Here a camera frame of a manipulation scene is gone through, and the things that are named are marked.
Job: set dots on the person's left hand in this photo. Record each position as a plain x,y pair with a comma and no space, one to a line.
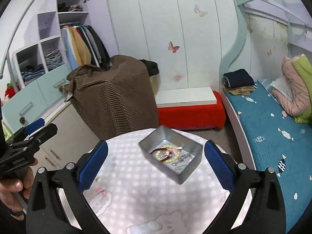
12,192

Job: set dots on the white pillow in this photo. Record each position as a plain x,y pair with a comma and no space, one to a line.
280,85

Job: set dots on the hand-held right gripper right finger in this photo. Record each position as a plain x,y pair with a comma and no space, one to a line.
219,165

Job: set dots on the beige floor cabinet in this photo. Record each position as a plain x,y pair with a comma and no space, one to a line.
73,126

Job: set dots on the folded grey clothes pile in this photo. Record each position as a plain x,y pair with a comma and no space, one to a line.
53,58

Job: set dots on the folded dark clothes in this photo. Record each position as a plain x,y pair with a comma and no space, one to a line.
240,78

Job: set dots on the pine cone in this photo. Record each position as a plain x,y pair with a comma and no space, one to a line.
23,120

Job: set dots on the teal drawer cabinet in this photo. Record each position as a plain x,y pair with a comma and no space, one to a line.
39,92

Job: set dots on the pink flower sticker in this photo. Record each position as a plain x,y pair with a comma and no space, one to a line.
177,77

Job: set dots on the grey metal box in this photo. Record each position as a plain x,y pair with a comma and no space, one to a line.
185,173

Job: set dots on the folded tan clothes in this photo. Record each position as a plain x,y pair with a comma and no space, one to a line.
240,90

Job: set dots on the pink and green bedding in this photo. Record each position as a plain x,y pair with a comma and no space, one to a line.
292,92

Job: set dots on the dark clothes on shelf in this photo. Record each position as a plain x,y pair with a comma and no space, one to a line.
69,7

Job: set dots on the black cloth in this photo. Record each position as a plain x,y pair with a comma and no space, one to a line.
151,67

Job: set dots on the pink butterfly sticker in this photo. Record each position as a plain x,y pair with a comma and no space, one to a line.
173,47

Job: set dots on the lilac open shelf unit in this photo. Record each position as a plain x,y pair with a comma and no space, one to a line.
48,22

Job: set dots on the tan hanging coat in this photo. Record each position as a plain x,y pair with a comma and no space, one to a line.
81,48

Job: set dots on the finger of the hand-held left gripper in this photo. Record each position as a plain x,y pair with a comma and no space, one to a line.
34,126
43,132

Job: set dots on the blue printed bedsheet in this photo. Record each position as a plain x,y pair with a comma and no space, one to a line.
268,139

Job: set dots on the pale butterfly sticker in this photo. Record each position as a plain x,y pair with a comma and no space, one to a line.
199,11

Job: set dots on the folded blue jeans pile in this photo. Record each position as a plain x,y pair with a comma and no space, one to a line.
31,74

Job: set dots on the red bench with white top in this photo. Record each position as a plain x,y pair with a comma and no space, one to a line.
190,117

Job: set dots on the white wardrobe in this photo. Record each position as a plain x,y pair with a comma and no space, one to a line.
158,29

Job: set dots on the teal bunk bed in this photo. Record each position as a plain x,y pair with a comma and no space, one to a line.
229,61

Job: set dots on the red strawberry plush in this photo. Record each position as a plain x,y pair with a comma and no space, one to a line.
9,91

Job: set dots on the grey hanging garment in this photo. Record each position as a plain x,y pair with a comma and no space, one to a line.
92,46

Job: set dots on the light blue hanging garment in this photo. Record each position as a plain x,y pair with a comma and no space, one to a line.
69,51

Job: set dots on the green quilt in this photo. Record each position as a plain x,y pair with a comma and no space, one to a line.
304,73

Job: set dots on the black hanging jacket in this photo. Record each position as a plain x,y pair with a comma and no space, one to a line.
103,53

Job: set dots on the brown polka dot cloth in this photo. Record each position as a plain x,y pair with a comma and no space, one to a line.
114,95

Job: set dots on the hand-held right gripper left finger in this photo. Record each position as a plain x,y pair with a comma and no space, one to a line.
93,165

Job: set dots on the checked bear print tablecloth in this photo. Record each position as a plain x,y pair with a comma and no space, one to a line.
136,190

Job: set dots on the person's left forearm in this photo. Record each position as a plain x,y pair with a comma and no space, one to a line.
13,224

